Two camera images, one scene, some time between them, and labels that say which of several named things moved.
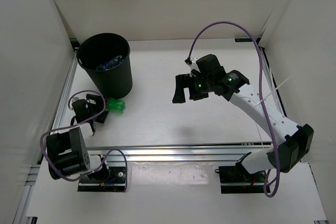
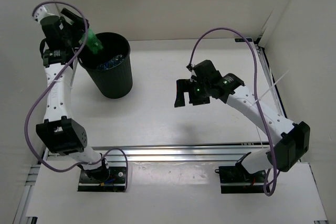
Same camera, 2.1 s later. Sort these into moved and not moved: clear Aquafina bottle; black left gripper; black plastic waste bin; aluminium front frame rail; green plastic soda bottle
Moved: black left gripper; green plastic soda bottle
Not moved: aluminium front frame rail; clear Aquafina bottle; black plastic waste bin
